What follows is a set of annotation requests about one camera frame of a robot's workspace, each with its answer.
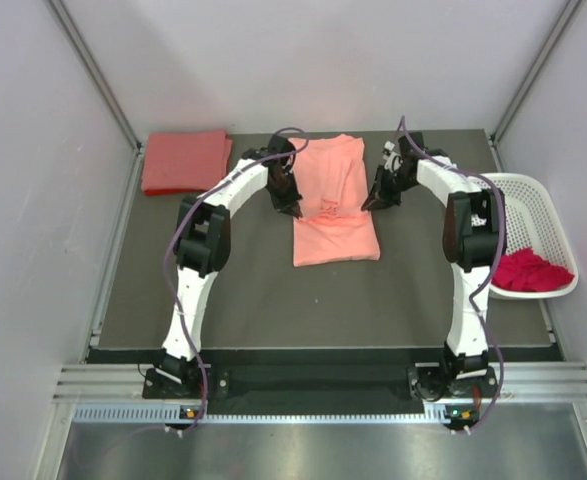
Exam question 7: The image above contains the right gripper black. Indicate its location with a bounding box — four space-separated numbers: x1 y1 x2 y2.
362 165 418 213

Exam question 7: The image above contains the salmon pink t shirt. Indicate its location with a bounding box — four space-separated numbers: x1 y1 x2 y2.
291 134 381 267

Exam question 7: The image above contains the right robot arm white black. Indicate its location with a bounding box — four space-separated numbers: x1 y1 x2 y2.
361 133 506 402

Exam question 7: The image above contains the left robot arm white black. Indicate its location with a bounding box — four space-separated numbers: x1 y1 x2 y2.
154 127 310 399

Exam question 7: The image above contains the folded red t shirt stack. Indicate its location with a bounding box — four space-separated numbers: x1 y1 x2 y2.
141 130 233 196

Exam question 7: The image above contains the white perforated laundry basket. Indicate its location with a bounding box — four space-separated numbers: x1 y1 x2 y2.
484 172 579 300

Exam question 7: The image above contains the crimson t shirt in basket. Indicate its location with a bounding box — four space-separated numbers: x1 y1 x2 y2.
492 248 575 293

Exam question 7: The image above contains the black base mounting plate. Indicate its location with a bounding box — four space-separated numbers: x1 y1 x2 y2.
87 345 562 417

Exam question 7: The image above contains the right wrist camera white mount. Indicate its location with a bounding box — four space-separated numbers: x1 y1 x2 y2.
382 141 403 172

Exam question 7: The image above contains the aluminium rail with cable duct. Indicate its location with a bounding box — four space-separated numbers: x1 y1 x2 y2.
53 362 587 428

